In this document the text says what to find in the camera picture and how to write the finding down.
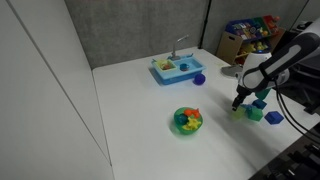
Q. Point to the yellow-green sink basket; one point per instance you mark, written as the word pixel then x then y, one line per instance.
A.
pixel 165 64

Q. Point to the black tripod pole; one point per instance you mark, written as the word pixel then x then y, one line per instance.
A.
pixel 200 45

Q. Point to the green foam block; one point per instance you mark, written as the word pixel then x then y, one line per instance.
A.
pixel 255 114

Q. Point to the orange toy in bowl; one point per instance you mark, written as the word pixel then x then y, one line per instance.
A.
pixel 192 112

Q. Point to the grey metal mounting plate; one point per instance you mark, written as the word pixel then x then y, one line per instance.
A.
pixel 231 70

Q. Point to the teal toy in bowl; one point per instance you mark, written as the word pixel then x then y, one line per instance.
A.
pixel 182 119

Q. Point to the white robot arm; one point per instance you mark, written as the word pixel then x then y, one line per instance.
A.
pixel 262 69

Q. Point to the green plastic bowl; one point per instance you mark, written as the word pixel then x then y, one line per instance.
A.
pixel 179 126

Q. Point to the wooden toy shelf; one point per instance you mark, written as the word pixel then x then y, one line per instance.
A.
pixel 241 37

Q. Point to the grey toy faucet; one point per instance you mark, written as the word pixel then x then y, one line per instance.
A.
pixel 176 45

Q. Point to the yellow-green foam block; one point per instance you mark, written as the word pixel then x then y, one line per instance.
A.
pixel 239 113

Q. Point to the blue cup in sink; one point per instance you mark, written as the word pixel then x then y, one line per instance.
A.
pixel 184 67

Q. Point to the blue toy sink basin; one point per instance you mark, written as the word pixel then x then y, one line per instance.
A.
pixel 176 75

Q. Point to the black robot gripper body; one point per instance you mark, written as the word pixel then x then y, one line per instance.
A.
pixel 262 94

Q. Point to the yellow toy in bowl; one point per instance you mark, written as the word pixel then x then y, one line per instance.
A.
pixel 192 124

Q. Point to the purple ball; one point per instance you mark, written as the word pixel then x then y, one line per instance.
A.
pixel 199 79

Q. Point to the royal blue foam block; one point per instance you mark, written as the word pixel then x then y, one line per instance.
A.
pixel 274 117

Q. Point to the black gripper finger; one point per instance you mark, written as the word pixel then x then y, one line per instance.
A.
pixel 237 102

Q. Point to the black clamp equipment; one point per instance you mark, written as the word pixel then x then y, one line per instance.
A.
pixel 300 161

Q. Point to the dark blue foam block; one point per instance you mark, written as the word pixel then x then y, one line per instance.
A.
pixel 259 104

